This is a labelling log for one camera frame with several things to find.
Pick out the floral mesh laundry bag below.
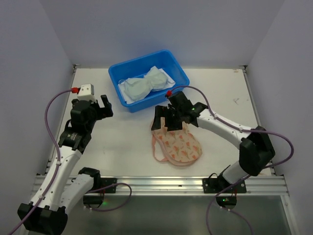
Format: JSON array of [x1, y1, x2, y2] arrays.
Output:
[[151, 121, 202, 166]]

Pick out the white bra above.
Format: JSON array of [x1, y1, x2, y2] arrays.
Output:
[[118, 66, 176, 104]]

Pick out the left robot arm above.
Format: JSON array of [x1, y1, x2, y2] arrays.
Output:
[[18, 95, 113, 235]]

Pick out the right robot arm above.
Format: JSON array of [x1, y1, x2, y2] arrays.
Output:
[[151, 91, 275, 190]]

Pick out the blue plastic bin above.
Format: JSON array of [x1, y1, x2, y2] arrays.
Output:
[[109, 50, 190, 113]]

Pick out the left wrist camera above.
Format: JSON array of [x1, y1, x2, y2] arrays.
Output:
[[71, 84, 96, 102]]

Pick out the aluminium mounting rail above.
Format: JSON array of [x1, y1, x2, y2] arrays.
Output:
[[30, 176, 289, 196]]

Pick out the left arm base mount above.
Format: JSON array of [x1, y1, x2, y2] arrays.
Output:
[[83, 177, 117, 208]]

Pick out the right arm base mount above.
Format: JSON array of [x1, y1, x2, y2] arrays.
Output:
[[202, 173, 247, 210]]

